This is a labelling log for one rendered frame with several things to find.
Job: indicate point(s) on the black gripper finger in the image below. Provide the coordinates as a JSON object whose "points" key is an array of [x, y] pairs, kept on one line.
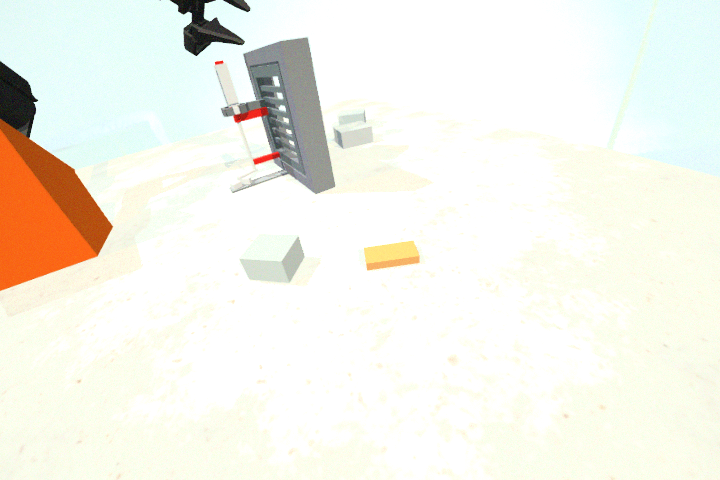
{"points": [[215, 32], [241, 4]]}

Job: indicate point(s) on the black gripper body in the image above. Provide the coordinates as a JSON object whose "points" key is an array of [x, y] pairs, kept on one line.
{"points": [[197, 8]]}

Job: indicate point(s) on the yellow rectangular block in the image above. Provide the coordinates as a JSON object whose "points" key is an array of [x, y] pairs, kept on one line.
{"points": [[391, 255]]}

